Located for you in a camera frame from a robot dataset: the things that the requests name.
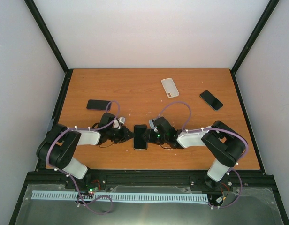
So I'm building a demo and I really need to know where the silver phone black screen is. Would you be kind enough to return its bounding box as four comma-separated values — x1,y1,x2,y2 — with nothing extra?
133,124,148,150

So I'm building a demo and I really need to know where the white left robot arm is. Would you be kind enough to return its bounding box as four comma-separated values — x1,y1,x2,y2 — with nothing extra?
36,112,135,189

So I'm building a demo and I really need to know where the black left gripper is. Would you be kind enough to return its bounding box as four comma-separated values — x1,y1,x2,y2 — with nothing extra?
107,125,136,144

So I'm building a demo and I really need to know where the black frame post left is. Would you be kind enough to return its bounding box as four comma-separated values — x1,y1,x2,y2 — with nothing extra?
24,0,70,74

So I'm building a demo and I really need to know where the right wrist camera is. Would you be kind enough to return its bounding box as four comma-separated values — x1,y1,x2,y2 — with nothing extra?
149,117,171,132

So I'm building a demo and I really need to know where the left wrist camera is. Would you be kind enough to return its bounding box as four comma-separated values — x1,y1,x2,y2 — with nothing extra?
117,117,126,129

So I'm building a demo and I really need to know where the light blue cable duct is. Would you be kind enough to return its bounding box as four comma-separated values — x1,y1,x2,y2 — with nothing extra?
31,190,208,204

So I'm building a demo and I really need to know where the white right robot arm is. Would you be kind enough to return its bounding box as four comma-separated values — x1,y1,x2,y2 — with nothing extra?
140,117,249,182

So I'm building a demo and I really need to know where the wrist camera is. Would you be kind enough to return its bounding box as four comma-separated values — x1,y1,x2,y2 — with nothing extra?
117,117,126,129
149,117,171,132

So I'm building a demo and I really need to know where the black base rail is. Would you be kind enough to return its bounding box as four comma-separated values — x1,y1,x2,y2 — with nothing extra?
24,169,275,195

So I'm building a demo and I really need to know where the black frame post right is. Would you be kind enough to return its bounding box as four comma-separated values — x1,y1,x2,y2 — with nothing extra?
230,0,281,73

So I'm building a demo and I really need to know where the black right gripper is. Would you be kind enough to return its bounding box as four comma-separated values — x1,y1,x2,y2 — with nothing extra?
141,128,167,145

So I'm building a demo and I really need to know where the black phone case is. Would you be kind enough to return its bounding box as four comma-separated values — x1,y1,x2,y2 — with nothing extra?
133,125,148,151

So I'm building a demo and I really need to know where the black frame post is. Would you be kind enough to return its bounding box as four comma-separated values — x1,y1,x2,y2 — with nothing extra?
24,0,70,74
230,0,281,73

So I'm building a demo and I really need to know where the teal phone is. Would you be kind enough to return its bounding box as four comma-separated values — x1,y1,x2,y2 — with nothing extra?
199,90,223,111

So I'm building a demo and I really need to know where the cream phone case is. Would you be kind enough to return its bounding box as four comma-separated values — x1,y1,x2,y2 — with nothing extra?
161,78,180,98

